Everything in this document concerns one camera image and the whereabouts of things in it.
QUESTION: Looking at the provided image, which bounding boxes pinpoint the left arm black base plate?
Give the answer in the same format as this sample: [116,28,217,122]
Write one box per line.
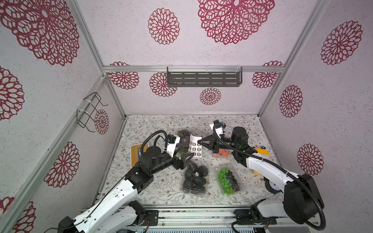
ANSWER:
[131,210,159,227]

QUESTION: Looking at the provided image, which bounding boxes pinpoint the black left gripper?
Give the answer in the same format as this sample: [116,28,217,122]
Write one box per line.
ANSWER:
[152,145,194,176]

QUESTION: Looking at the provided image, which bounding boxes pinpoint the white wooden tissue box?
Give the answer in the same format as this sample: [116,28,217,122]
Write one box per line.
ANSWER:
[130,144,142,168]

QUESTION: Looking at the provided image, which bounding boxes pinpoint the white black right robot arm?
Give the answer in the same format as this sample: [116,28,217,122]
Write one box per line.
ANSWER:
[198,121,326,231]

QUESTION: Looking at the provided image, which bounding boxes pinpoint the clear box green grapes blueberries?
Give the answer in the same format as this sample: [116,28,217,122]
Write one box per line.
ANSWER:
[214,164,243,196]

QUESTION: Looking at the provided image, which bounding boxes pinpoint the sticker label sheet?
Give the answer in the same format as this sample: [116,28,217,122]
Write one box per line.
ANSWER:
[188,135,202,158]

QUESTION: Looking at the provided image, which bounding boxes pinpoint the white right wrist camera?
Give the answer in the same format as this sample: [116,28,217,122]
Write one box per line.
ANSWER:
[209,120,226,138]

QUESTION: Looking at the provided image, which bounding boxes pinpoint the clear box purple grapes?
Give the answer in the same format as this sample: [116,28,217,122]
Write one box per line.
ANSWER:
[175,130,191,155]

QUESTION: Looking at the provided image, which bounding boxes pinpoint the black wire wall rack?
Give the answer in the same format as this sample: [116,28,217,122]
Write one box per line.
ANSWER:
[76,92,109,135]

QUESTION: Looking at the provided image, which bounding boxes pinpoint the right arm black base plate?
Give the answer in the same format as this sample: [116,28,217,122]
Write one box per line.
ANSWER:
[234,208,278,225]

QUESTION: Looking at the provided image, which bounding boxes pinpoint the black round alarm clock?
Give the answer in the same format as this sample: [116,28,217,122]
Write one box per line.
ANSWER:
[265,180,282,194]

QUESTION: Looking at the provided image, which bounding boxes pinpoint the grey metal wall shelf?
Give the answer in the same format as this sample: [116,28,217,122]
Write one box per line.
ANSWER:
[166,67,242,87]

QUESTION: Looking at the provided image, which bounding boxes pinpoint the yellow red plush toy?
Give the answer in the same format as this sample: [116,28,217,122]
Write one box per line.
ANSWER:
[254,147,271,162]

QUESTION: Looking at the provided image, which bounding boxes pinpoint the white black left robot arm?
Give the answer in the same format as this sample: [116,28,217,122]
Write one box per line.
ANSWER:
[57,146,194,233]

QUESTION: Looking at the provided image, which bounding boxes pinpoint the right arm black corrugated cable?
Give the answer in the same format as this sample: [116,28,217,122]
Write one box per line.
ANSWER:
[212,123,326,233]

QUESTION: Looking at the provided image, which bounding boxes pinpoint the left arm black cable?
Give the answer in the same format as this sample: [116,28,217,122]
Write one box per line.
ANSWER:
[43,130,170,233]

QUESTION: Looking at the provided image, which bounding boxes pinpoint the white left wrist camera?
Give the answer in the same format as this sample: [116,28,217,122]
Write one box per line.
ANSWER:
[166,135,180,157]

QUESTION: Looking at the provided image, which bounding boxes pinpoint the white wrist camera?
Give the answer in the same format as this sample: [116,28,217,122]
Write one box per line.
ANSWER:
[166,135,180,157]
[209,120,226,138]

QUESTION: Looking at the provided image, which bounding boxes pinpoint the aluminium mounting rail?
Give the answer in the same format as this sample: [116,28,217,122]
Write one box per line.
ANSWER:
[74,206,320,229]

